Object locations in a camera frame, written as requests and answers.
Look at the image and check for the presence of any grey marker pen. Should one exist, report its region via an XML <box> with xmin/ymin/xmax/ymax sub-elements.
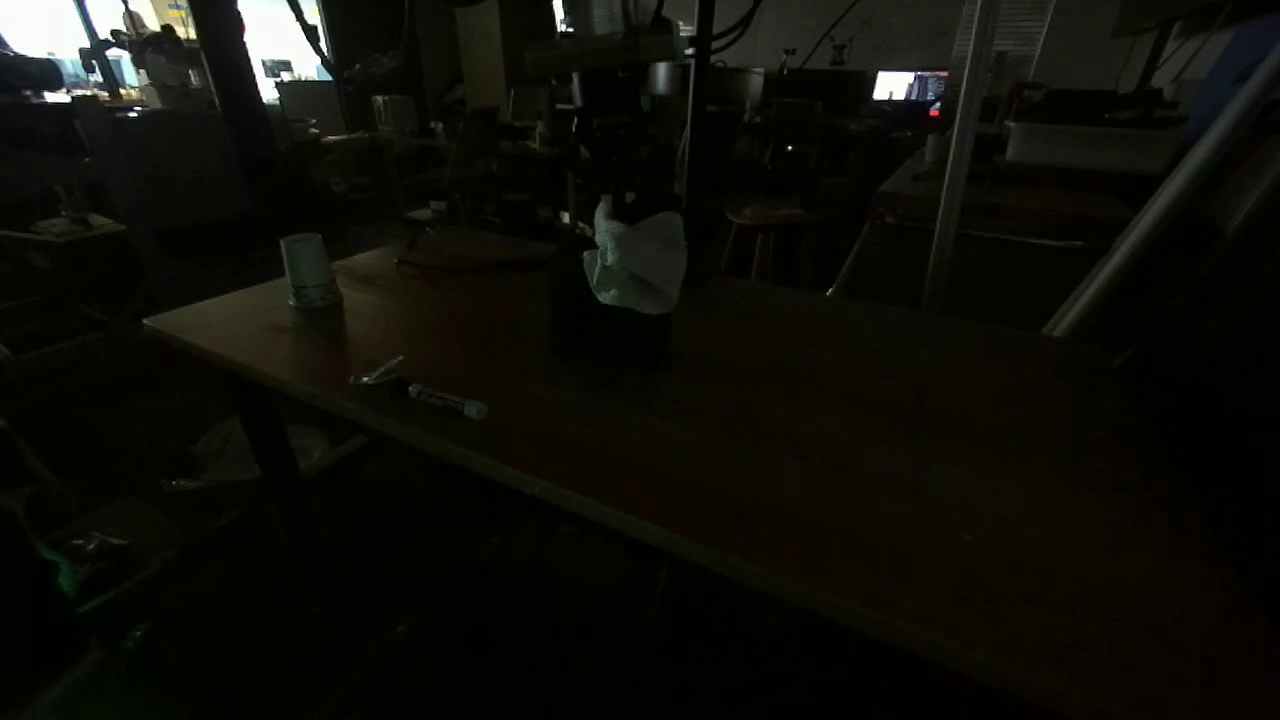
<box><xmin>408</xmin><ymin>385</ymin><xmax>490</xmax><ymax>419</ymax></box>

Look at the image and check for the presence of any monitor screen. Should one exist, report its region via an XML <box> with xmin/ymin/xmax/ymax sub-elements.
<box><xmin>874</xmin><ymin>69</ymin><xmax>949</xmax><ymax>105</ymax></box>

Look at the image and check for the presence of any black basket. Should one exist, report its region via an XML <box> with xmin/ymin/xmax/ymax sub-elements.
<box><xmin>547</xmin><ymin>241</ymin><xmax>672</xmax><ymax>368</ymax></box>

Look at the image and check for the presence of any white towel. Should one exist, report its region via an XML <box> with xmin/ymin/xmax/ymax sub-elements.
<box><xmin>580</xmin><ymin>196</ymin><xmax>689</xmax><ymax>316</ymax></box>

